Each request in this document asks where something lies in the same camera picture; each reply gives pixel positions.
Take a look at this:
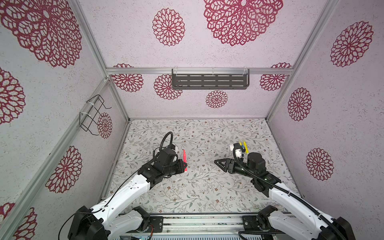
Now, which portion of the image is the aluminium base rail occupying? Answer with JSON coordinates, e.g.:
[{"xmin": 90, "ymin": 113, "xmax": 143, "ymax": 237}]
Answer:
[{"xmin": 119, "ymin": 212, "xmax": 329, "ymax": 237}]

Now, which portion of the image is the dark metal wall shelf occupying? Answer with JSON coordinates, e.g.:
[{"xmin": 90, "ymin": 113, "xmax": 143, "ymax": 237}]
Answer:
[{"xmin": 171, "ymin": 69, "xmax": 250, "ymax": 90}]

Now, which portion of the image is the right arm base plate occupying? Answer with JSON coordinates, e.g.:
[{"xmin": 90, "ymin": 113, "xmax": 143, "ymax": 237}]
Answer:
[{"xmin": 242, "ymin": 215, "xmax": 271, "ymax": 232}]

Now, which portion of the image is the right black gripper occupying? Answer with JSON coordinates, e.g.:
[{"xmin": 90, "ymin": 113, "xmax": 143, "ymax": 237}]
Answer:
[{"xmin": 214, "ymin": 158, "xmax": 256, "ymax": 181}]

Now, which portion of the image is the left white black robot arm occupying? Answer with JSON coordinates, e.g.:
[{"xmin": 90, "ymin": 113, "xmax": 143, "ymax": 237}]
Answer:
[{"xmin": 68, "ymin": 145, "xmax": 187, "ymax": 240}]

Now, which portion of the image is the black wire wall basket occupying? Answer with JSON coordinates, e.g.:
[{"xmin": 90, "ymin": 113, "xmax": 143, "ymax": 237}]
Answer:
[{"xmin": 79, "ymin": 95, "xmax": 113, "ymax": 139}]

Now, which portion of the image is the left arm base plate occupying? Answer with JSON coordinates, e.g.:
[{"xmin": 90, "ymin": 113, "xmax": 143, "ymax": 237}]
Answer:
[{"xmin": 141, "ymin": 216, "xmax": 164, "ymax": 233}]

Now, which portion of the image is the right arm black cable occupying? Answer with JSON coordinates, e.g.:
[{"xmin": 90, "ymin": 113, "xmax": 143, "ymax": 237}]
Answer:
[{"xmin": 232, "ymin": 143, "xmax": 349, "ymax": 240}]

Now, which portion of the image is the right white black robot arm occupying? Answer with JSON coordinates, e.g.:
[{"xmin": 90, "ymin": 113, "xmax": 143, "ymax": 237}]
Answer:
[{"xmin": 214, "ymin": 150, "xmax": 356, "ymax": 240}]

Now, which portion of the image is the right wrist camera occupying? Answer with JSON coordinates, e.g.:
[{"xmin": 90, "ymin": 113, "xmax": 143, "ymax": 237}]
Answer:
[{"xmin": 230, "ymin": 143, "xmax": 245, "ymax": 160}]

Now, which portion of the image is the pink highlighter pen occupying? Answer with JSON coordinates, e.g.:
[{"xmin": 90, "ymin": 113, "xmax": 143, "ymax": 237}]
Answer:
[{"xmin": 183, "ymin": 150, "xmax": 188, "ymax": 172}]

